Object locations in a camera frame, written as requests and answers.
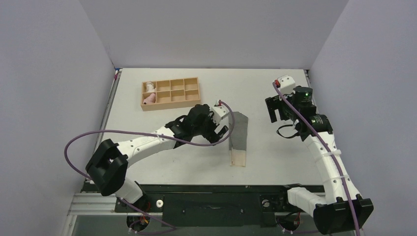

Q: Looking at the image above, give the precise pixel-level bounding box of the grey beige underwear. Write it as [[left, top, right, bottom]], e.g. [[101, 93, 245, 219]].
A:
[[228, 112, 249, 167]]

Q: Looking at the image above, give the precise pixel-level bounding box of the wooden compartment tray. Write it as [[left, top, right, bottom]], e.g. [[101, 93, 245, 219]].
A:
[[139, 77, 201, 111]]

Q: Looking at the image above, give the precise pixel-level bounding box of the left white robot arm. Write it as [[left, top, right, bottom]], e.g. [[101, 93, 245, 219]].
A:
[[86, 101, 232, 211]]

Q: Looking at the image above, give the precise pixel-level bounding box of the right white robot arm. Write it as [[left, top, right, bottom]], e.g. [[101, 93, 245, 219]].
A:
[[265, 85, 374, 235]]

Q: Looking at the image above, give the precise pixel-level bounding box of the pink rolled underwear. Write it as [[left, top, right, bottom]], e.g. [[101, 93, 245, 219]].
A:
[[142, 93, 156, 105]]

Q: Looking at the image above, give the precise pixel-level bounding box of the white rolled underwear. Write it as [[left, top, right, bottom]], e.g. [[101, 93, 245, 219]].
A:
[[145, 82, 155, 92]]

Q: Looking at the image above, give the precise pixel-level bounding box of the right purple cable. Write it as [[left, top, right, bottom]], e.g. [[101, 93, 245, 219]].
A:
[[272, 81, 361, 236]]

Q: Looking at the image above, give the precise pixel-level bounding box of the purple cable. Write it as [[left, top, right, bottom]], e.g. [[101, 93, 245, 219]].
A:
[[272, 81, 361, 236], [63, 99, 236, 235]]

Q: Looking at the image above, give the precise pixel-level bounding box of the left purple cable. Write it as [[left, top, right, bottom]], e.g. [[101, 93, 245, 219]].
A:
[[63, 99, 236, 235]]

